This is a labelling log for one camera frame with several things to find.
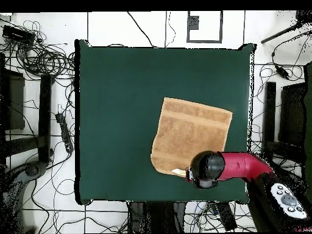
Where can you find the black tripod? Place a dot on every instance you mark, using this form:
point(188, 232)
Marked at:
point(277, 34)

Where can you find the dark box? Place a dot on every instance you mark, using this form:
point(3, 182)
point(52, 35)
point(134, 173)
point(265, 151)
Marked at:
point(292, 114)
point(14, 100)

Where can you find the black power adapter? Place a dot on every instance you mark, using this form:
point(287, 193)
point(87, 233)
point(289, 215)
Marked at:
point(282, 71)

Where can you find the grey square frame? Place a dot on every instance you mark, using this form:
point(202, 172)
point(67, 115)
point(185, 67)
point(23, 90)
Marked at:
point(188, 36)

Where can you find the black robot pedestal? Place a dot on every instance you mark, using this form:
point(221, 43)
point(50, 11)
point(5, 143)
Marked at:
point(136, 217)

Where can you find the dark grey square patch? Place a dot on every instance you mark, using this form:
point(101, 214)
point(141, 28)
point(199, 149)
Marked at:
point(193, 23)

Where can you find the orange terry towel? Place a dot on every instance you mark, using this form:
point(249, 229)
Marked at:
point(190, 134)

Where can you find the black electronics box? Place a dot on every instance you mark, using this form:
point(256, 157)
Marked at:
point(17, 35)

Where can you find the black power strip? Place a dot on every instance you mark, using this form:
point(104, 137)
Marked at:
point(64, 132)
point(226, 217)

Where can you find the dark green table cloth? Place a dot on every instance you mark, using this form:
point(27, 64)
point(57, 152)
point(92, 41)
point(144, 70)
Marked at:
point(109, 158)

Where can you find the black stand base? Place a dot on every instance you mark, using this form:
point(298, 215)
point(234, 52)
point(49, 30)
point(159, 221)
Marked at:
point(31, 170)

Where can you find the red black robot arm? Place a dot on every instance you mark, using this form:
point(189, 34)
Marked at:
point(243, 165)

